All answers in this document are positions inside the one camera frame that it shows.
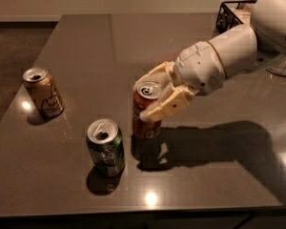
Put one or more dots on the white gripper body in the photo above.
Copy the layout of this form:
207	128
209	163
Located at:
198	68

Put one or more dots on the packets in wire basket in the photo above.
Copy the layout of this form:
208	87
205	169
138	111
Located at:
242	13

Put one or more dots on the orange La Croix can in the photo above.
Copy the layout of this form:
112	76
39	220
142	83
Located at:
42	89

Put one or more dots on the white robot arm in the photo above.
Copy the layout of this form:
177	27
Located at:
246	48

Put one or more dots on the black wire basket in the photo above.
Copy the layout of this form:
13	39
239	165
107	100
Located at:
225	16

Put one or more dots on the green soda can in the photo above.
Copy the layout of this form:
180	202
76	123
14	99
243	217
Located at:
104	139

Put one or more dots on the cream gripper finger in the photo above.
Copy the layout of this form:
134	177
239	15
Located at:
163	74
170	102

